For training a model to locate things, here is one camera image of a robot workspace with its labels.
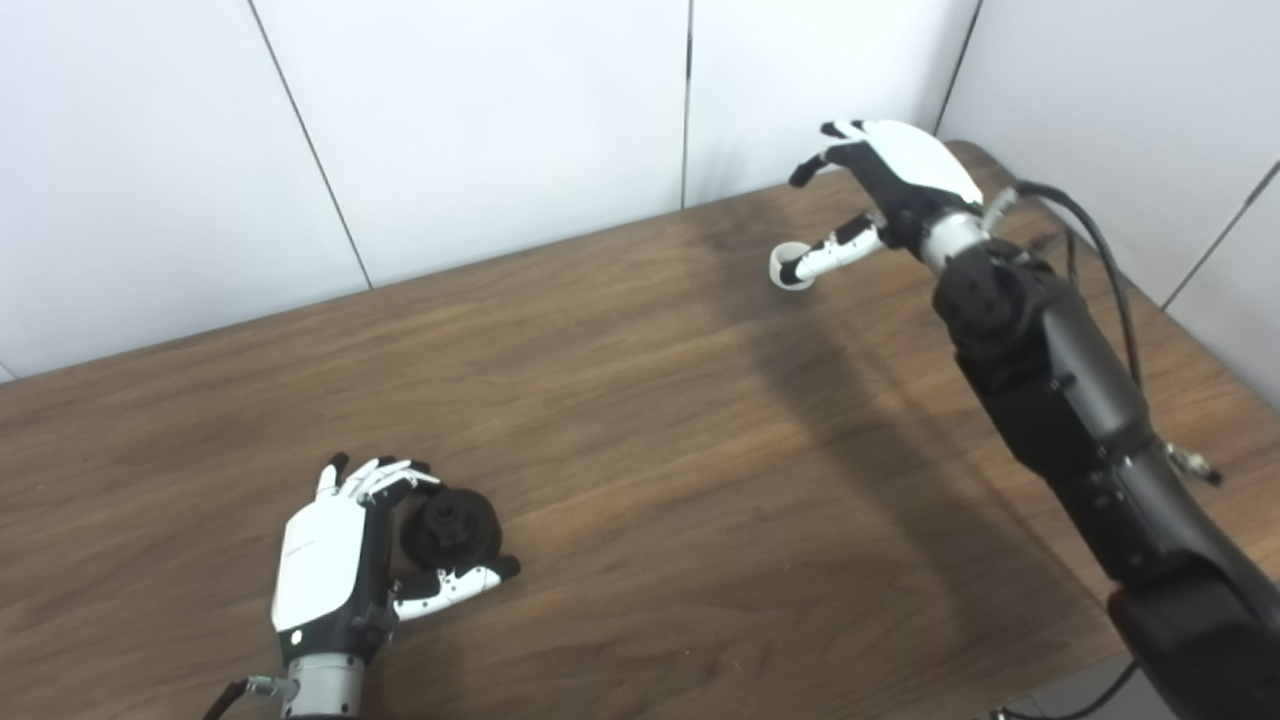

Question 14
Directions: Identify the white and black left hand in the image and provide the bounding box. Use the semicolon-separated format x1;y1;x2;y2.
270;452;522;666

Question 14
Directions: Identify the white and black right hand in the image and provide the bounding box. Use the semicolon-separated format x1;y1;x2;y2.
782;119;986;286

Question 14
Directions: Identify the round black part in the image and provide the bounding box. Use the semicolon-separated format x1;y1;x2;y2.
400;487;503;571

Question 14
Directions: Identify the white ring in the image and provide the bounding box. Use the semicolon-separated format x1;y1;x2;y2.
769;241;816;292

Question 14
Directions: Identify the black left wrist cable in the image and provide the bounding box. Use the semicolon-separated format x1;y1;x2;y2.
203;674;299;720

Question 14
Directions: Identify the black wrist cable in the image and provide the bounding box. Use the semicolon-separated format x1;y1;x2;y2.
203;674;299;720
988;180;1223;720

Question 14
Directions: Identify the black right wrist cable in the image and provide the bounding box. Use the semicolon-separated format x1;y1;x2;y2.
988;180;1223;720

